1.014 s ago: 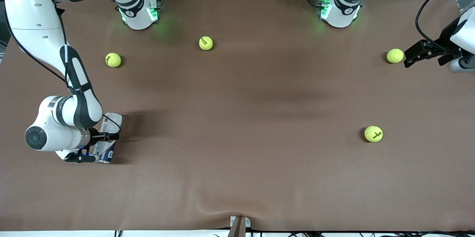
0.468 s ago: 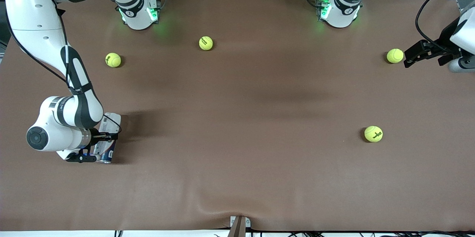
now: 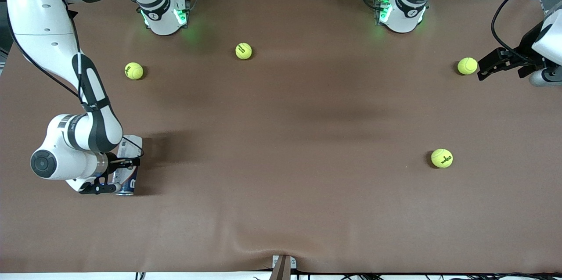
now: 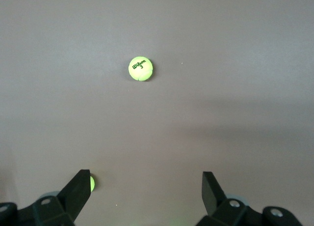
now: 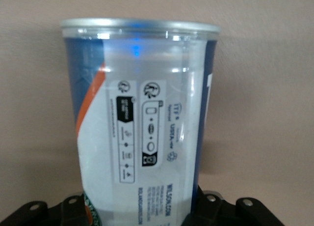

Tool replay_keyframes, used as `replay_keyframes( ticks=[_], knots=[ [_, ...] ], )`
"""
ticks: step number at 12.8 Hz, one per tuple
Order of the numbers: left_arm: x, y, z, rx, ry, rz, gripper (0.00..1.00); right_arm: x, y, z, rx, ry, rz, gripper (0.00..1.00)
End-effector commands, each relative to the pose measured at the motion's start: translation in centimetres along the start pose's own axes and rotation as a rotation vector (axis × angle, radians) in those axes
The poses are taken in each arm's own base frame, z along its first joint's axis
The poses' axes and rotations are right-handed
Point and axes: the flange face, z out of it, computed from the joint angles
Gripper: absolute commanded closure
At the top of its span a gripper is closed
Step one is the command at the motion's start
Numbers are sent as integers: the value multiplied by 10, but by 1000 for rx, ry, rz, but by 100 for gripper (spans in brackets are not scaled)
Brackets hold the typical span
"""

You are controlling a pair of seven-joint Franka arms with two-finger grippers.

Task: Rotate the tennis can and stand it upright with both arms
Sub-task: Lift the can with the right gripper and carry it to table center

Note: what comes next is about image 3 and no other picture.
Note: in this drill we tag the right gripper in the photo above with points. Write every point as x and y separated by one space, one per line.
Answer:
113 161

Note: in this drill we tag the white blue tennis ball can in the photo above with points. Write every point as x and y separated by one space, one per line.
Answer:
128 181

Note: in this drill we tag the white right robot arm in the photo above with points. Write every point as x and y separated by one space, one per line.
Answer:
39 21

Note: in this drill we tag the grey bracket with brown bar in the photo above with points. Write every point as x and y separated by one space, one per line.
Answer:
283 271

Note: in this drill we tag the yellow-green tennis ball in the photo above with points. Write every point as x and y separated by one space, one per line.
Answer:
467 66
243 51
134 70
441 158

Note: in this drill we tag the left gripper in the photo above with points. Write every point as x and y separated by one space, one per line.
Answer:
523 46

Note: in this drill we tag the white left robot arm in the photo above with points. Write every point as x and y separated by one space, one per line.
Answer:
408 12

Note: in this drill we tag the brown table cover mat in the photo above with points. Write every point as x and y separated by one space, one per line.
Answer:
281 183

